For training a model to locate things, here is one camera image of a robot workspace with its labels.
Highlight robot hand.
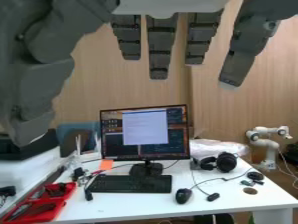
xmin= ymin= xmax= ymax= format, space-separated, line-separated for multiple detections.
xmin=0 ymin=0 xmax=298 ymax=148

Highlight computer monitor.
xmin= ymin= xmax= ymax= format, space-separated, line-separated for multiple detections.
xmin=99 ymin=104 xmax=193 ymax=178

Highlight orange sticky note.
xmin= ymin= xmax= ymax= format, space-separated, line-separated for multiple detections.
xmin=97 ymin=158 xmax=116 ymax=171

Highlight red tray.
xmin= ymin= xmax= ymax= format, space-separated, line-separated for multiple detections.
xmin=40 ymin=181 xmax=79 ymax=202
xmin=0 ymin=195 xmax=69 ymax=223

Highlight small black device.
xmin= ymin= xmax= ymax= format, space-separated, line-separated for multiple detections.
xmin=83 ymin=187 xmax=96 ymax=202

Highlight black keyboard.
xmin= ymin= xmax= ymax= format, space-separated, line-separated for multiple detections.
xmin=85 ymin=173 xmax=175 ymax=195

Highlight white desk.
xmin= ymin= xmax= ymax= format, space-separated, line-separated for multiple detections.
xmin=46 ymin=154 xmax=298 ymax=224

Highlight black headphones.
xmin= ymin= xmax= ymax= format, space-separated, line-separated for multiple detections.
xmin=197 ymin=151 xmax=240 ymax=174

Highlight black mouse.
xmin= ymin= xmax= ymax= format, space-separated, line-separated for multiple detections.
xmin=175 ymin=187 xmax=195 ymax=205

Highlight small white jointed device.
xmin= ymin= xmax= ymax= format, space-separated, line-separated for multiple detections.
xmin=245 ymin=125 xmax=294 ymax=171

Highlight small black dongle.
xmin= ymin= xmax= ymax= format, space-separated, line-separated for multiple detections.
xmin=205 ymin=192 xmax=221 ymax=202

